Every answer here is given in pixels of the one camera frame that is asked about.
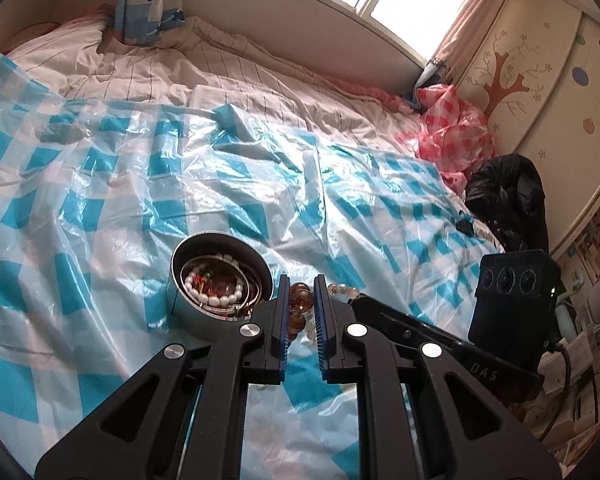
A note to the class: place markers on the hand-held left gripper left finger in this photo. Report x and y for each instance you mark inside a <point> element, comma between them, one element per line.
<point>283,330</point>

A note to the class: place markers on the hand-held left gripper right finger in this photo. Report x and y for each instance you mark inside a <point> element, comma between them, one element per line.
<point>321,330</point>

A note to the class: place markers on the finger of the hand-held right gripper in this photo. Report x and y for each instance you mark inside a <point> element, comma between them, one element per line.
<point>405,325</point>

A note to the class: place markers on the round metal tin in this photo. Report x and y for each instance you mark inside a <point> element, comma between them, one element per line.
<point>190,315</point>

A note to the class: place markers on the silver metal bangle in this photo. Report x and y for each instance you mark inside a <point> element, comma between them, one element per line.
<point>247,287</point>

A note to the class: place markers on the pile of white papers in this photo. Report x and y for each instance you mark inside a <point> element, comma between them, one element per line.
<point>582,350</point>

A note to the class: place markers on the black plastic bag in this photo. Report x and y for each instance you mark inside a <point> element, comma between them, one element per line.
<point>510,195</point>

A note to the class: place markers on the pink checked plastic bag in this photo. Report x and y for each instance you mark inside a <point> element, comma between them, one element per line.
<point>455,130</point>

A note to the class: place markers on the blue checked plastic sheet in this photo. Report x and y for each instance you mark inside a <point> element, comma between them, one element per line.
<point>130,185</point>

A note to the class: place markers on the cream wardrobe with tree decal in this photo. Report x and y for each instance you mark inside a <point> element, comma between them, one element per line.
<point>555,85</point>

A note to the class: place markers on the blue cloth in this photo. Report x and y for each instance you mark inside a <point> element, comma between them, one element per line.
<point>427,80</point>

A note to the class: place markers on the white striped quilt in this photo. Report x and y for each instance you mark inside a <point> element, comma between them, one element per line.
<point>205,75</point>

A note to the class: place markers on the pink curtain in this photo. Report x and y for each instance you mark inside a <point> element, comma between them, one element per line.
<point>470,15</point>

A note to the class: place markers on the blue patterned pillow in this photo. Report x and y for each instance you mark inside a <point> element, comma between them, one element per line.
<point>140,5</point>

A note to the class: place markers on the pink pillow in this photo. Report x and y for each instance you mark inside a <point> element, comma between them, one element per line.
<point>45,30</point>

